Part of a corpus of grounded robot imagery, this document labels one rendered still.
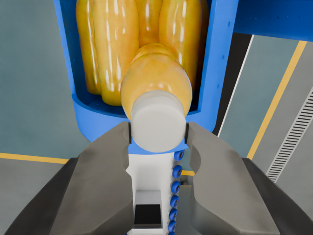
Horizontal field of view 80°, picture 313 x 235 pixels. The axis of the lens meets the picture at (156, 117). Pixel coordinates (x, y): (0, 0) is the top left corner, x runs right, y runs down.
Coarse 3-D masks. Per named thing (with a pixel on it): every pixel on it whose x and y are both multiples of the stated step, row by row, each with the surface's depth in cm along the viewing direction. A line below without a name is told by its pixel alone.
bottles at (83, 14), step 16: (80, 0) 31; (144, 0) 31; (160, 0) 32; (80, 16) 32; (144, 16) 32; (208, 16) 35; (80, 32) 33; (144, 32) 33; (96, 64) 35; (96, 80) 36
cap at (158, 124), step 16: (160, 96) 13; (144, 112) 12; (160, 112) 12; (176, 112) 12; (144, 128) 13; (160, 128) 13; (176, 128) 13; (144, 144) 13; (160, 144) 13; (176, 144) 13
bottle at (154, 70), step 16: (144, 48) 24; (160, 48) 23; (144, 64) 16; (160, 64) 16; (176, 64) 17; (128, 80) 16; (144, 80) 15; (160, 80) 15; (176, 80) 15; (128, 96) 15; (144, 96) 14; (176, 96) 15; (128, 112) 16
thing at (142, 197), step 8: (136, 192) 73; (144, 192) 74; (152, 192) 74; (160, 192) 74; (136, 200) 70; (144, 200) 70; (152, 200) 70; (160, 200) 70; (136, 208) 65; (144, 208) 65; (152, 208) 65; (160, 208) 66; (136, 216) 63; (144, 216) 63; (152, 216) 63; (160, 216) 63; (136, 224) 60; (144, 224) 60; (152, 224) 61; (160, 224) 61; (136, 232) 61; (144, 232) 61; (152, 232) 61; (160, 232) 62
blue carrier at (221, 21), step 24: (72, 0) 33; (216, 0) 22; (72, 24) 34; (216, 24) 23; (72, 48) 34; (216, 48) 25; (72, 72) 32; (216, 72) 27; (72, 96) 33; (96, 96) 45; (216, 96) 30; (96, 120) 28; (120, 120) 26; (192, 120) 28
